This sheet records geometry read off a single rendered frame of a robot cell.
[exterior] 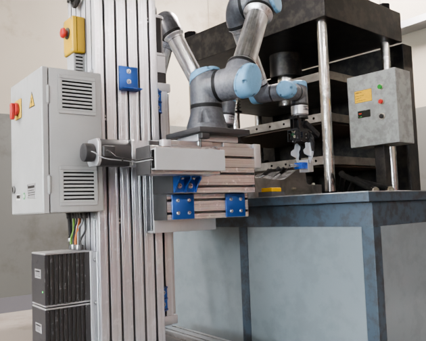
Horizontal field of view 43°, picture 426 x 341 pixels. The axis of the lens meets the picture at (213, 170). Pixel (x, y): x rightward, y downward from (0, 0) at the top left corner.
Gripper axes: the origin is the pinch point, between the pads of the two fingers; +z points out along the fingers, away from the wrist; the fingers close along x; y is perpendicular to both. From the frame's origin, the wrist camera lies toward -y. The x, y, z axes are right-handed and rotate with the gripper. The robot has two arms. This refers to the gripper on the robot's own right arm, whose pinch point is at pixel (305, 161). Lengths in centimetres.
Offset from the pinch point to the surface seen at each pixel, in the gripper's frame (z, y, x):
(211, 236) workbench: 32, 16, -45
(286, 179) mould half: 6.7, -8.4, -18.1
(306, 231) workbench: 29.5, 16.5, 11.8
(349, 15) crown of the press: -91, -80, -25
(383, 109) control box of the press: -31, -72, -2
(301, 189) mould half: 11.1, -19.6, -17.9
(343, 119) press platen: -31, -84, -35
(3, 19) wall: -144, 18, -290
